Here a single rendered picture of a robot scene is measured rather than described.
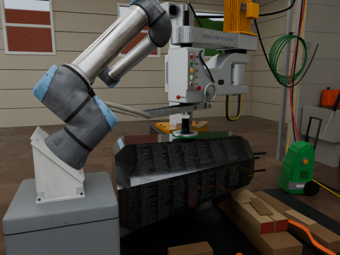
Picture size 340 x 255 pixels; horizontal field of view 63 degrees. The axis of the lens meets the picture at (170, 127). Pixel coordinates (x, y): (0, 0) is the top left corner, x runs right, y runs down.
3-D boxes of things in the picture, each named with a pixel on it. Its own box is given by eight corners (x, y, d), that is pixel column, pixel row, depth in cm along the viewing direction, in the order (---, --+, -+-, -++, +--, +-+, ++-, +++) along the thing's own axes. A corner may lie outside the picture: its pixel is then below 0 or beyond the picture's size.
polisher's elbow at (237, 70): (220, 85, 266) (220, 64, 262) (229, 84, 280) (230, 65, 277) (238, 85, 254) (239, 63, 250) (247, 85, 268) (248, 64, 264)
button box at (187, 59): (192, 89, 215) (192, 51, 209) (194, 89, 213) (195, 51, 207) (184, 89, 209) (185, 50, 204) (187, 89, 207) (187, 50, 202)
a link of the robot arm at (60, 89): (67, 119, 105) (173, 6, 135) (28, 86, 99) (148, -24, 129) (59, 123, 118) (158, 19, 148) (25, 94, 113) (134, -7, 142)
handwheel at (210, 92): (207, 100, 233) (208, 83, 231) (217, 101, 226) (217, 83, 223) (195, 101, 224) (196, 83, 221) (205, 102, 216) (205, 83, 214)
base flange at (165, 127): (154, 126, 334) (154, 122, 333) (192, 124, 348) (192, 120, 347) (166, 133, 288) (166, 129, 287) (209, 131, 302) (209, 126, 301)
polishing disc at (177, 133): (194, 130, 243) (194, 129, 242) (201, 135, 222) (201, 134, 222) (170, 131, 239) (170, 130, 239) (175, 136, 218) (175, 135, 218)
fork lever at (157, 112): (196, 106, 249) (196, 100, 248) (213, 108, 235) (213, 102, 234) (132, 117, 205) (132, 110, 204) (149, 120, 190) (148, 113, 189)
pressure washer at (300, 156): (303, 184, 347) (309, 115, 331) (319, 196, 312) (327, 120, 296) (275, 184, 345) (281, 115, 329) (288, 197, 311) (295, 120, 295)
